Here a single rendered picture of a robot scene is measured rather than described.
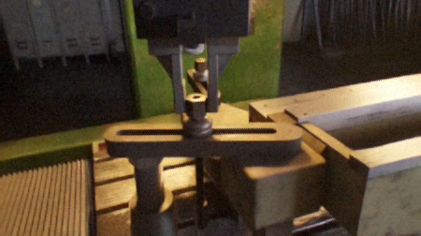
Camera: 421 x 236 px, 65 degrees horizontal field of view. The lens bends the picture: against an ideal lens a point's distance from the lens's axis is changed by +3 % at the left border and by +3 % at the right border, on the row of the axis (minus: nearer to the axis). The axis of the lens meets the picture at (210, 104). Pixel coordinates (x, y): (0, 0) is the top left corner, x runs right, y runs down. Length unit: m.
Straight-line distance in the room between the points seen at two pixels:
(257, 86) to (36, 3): 3.74
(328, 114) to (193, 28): 0.29
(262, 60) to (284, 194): 1.17
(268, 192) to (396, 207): 0.16
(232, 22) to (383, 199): 0.28
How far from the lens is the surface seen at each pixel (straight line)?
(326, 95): 0.64
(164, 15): 0.38
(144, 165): 0.46
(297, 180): 0.44
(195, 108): 0.42
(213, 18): 0.38
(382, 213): 0.49
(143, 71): 1.39
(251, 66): 1.55
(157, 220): 0.51
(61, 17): 4.83
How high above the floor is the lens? 1.30
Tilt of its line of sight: 24 degrees down
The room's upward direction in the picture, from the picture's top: 1 degrees counter-clockwise
